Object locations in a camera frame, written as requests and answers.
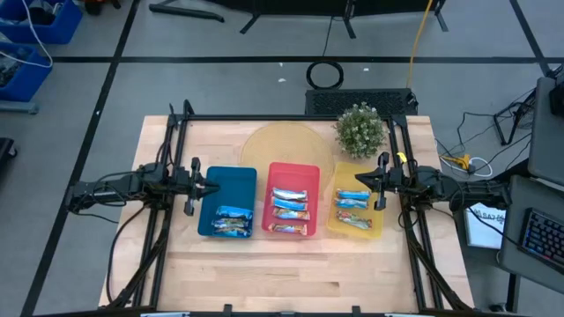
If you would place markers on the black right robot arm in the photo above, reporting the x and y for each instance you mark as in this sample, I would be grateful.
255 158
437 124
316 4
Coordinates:
467 191

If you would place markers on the silver blue granola bar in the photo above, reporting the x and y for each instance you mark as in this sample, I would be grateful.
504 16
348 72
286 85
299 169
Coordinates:
289 193

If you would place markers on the artificial green potted plant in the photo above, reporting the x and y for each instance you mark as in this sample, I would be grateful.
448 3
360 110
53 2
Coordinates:
360 130

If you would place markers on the blue storage bin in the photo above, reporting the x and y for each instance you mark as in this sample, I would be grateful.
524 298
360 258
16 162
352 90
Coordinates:
57 31
26 79

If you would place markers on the black stand legs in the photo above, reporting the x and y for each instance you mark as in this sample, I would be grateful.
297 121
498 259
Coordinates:
185 11

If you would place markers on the grey desk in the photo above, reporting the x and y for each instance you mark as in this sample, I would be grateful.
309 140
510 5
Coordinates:
546 145
513 246

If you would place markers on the yellow tag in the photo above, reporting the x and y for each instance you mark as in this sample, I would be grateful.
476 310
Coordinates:
401 157

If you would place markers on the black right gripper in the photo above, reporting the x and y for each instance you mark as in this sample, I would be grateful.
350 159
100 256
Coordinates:
396 180

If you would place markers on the black perforated computer case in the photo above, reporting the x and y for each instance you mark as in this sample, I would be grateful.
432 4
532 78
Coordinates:
361 101

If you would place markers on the blue plastic tray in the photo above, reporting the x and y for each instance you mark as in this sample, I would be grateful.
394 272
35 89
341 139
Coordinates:
229 185

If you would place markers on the red plastic tray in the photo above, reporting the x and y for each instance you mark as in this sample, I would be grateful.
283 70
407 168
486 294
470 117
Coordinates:
291 176

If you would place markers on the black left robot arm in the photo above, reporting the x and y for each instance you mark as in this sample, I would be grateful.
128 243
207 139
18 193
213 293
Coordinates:
119 187

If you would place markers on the yellow plastic tray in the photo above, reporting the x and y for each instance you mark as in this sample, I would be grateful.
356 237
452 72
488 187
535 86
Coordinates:
346 176

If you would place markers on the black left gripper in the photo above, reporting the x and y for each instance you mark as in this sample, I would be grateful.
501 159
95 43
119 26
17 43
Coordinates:
192 176

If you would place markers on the red orange granola bar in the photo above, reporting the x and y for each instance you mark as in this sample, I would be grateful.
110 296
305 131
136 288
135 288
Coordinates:
287 228

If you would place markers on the bright blue granola bar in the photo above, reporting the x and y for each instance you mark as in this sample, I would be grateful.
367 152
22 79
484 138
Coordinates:
351 203
289 204
232 232
353 194
234 212

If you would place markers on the black aluminium table frame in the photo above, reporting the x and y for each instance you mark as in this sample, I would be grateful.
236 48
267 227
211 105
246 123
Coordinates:
286 117

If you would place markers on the white printed sign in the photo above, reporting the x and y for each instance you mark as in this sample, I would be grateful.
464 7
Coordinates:
482 231

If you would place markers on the backlit black keyboard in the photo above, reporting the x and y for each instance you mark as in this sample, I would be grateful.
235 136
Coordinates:
544 238

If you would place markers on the orange multicolour granola bar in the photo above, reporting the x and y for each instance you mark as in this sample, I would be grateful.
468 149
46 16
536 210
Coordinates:
291 214

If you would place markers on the round woven tan placemat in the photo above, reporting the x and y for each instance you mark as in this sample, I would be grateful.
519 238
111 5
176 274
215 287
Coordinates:
286 141

